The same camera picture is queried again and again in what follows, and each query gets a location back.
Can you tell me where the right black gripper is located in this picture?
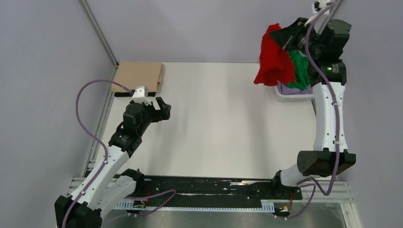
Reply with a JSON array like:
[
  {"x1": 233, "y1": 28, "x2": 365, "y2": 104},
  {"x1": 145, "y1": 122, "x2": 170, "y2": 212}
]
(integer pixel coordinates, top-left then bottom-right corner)
[{"x1": 269, "y1": 17, "x2": 322, "y2": 58}]

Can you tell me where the red t shirt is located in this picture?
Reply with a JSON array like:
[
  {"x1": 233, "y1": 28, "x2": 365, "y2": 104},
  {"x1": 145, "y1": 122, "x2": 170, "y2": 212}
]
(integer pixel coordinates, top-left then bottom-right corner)
[{"x1": 254, "y1": 23, "x2": 295, "y2": 86}]

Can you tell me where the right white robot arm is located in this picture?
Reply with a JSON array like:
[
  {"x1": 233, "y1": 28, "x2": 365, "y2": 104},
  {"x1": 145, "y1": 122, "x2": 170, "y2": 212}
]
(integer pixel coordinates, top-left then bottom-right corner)
[{"x1": 270, "y1": 18, "x2": 356, "y2": 199}]

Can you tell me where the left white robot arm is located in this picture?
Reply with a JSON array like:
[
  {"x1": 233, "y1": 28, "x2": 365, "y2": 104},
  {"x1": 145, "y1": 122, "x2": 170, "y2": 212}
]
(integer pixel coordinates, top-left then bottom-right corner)
[{"x1": 55, "y1": 97, "x2": 172, "y2": 228}]

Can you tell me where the green t shirt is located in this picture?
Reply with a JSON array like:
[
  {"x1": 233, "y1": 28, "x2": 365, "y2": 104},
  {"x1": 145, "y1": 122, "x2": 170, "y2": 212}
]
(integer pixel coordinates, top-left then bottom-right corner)
[{"x1": 287, "y1": 50, "x2": 311, "y2": 91}]

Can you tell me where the folded beige t shirt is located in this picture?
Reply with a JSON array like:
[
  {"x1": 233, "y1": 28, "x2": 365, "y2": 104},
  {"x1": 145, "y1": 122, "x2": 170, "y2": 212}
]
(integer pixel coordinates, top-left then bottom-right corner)
[{"x1": 114, "y1": 62, "x2": 165, "y2": 93}]

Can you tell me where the lilac t shirt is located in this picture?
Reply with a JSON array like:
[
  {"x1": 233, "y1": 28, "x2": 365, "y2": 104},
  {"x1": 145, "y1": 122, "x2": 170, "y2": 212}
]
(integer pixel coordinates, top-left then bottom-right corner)
[{"x1": 277, "y1": 82, "x2": 313, "y2": 95}]

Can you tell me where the white plastic basket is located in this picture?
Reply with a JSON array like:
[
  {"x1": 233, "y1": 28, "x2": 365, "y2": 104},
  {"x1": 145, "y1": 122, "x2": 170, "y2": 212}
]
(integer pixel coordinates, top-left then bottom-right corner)
[{"x1": 274, "y1": 86, "x2": 314, "y2": 102}]

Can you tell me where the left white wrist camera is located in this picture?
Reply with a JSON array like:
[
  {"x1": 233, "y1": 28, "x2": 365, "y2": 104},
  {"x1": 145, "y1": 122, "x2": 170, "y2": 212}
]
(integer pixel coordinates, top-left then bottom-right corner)
[{"x1": 132, "y1": 86, "x2": 151, "y2": 105}]

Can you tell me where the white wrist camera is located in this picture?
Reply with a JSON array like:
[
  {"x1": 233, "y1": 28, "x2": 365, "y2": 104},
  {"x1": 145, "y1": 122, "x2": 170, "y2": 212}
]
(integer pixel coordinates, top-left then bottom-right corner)
[
  {"x1": 132, "y1": 86, "x2": 151, "y2": 105},
  {"x1": 311, "y1": 0, "x2": 332, "y2": 19}
]

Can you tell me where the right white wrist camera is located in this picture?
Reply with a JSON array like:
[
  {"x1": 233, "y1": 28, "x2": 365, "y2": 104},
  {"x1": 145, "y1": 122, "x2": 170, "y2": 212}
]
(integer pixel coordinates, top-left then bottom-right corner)
[{"x1": 311, "y1": 0, "x2": 332, "y2": 19}]

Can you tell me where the right aluminium frame post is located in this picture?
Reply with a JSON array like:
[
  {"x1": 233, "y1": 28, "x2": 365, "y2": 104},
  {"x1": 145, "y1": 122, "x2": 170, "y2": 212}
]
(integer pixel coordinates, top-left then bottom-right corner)
[{"x1": 315, "y1": 0, "x2": 344, "y2": 34}]

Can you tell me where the aluminium frame post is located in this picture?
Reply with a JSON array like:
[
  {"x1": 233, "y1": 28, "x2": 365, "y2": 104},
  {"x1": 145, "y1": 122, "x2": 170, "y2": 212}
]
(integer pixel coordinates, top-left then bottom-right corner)
[
  {"x1": 315, "y1": 0, "x2": 344, "y2": 34},
  {"x1": 78, "y1": 0, "x2": 119, "y2": 68}
]

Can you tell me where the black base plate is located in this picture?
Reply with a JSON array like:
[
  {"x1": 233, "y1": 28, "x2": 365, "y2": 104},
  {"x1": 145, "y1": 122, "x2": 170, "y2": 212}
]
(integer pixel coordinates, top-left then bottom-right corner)
[{"x1": 126, "y1": 176, "x2": 302, "y2": 209}]

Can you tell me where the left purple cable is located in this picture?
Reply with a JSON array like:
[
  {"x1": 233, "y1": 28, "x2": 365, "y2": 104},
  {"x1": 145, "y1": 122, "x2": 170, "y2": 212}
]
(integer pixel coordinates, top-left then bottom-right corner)
[{"x1": 61, "y1": 79, "x2": 177, "y2": 228}]

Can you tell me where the left aluminium frame post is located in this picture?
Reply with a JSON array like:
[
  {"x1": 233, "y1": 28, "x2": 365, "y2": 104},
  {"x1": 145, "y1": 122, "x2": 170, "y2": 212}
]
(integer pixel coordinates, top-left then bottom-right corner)
[{"x1": 78, "y1": 0, "x2": 119, "y2": 68}]

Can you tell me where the white slotted cable duct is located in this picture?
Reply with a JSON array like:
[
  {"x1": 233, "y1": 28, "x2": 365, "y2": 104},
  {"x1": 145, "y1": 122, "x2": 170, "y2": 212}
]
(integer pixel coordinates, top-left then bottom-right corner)
[{"x1": 113, "y1": 196, "x2": 275, "y2": 212}]

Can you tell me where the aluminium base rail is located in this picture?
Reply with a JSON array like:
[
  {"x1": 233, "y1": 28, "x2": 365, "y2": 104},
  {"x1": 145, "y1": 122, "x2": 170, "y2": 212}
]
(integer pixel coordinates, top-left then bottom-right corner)
[{"x1": 67, "y1": 177, "x2": 354, "y2": 204}]

